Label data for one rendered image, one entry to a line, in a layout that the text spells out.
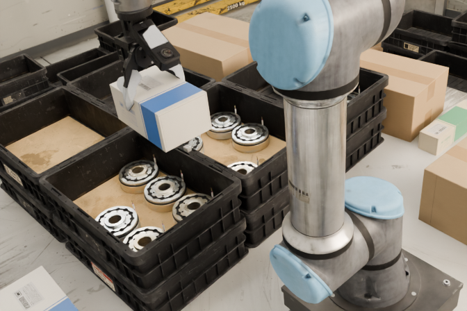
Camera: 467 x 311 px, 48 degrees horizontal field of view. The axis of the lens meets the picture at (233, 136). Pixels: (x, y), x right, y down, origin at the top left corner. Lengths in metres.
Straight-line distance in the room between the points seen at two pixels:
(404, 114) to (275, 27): 1.05
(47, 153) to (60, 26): 3.10
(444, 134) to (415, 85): 0.17
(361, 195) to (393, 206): 0.06
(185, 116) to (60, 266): 0.55
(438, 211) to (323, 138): 0.68
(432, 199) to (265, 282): 0.45
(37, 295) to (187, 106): 0.52
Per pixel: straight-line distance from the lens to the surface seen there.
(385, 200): 0.94
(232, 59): 1.80
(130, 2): 1.04
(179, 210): 1.21
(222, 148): 1.44
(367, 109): 1.50
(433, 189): 1.32
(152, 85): 1.15
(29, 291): 1.26
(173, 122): 1.06
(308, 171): 0.75
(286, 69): 0.63
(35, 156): 1.61
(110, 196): 1.36
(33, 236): 1.54
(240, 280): 1.26
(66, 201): 1.22
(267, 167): 1.20
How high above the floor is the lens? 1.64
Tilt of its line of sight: 33 degrees down
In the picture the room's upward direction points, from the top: 7 degrees counter-clockwise
